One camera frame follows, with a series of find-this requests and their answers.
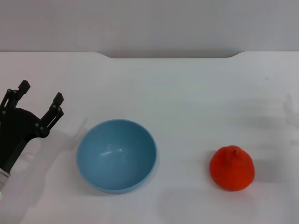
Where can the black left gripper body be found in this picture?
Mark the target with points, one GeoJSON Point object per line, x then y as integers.
{"type": "Point", "coordinates": [16, 130]}

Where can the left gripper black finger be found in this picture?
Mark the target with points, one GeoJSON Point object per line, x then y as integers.
{"type": "Point", "coordinates": [52, 114]}
{"type": "Point", "coordinates": [11, 98]}

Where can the blue ceramic bowl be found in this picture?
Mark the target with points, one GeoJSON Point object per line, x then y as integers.
{"type": "Point", "coordinates": [116, 158]}

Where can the orange fruit with stem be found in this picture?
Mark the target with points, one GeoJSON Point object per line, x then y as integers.
{"type": "Point", "coordinates": [231, 170]}

